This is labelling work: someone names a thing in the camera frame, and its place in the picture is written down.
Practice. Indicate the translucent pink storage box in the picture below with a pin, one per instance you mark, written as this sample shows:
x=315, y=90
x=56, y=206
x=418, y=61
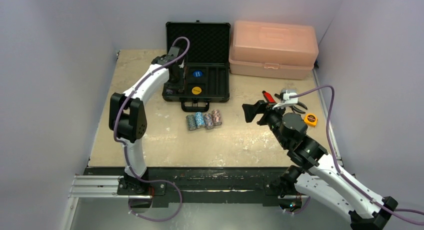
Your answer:
x=272, y=50

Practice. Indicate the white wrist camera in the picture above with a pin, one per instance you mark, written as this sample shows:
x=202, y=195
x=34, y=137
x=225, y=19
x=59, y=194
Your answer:
x=175, y=51
x=287, y=98

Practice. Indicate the light blue chip stack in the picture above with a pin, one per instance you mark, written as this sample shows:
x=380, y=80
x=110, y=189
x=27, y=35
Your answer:
x=199, y=120

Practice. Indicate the pink blue chip stack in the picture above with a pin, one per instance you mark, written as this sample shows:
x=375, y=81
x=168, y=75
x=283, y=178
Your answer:
x=208, y=120

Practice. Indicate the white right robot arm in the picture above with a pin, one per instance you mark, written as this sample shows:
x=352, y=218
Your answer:
x=317, y=175

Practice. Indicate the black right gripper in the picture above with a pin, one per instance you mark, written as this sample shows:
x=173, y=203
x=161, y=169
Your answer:
x=263, y=112

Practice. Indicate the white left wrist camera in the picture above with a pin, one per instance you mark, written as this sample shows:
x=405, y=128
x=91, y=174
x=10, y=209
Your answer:
x=175, y=51

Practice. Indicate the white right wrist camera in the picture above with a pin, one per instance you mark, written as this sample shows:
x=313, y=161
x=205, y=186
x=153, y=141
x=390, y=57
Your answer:
x=287, y=98

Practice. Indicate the black poker set case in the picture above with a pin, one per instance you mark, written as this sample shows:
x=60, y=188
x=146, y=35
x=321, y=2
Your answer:
x=209, y=47

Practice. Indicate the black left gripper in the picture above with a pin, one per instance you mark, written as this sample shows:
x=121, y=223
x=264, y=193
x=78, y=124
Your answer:
x=179, y=85

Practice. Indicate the black handled pliers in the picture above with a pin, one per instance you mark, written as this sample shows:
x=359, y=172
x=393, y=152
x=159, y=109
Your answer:
x=299, y=107

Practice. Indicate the pink poker chip stack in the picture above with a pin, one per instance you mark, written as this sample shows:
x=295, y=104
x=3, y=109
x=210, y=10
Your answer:
x=216, y=117

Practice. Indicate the yellow tape measure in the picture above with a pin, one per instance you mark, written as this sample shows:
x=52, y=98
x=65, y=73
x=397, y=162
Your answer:
x=311, y=120

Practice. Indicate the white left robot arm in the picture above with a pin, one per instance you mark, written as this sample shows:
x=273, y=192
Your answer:
x=128, y=121

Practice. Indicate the yellow big blind button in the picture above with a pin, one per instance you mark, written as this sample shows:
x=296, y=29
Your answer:
x=196, y=90

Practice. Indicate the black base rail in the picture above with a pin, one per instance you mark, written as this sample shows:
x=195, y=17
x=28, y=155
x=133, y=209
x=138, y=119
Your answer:
x=102, y=182

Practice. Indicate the red handled cutter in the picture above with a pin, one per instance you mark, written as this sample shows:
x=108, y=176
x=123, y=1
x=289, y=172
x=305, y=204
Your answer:
x=268, y=97

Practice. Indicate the grey green chip stack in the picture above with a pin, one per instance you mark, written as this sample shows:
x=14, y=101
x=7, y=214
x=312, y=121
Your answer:
x=191, y=122

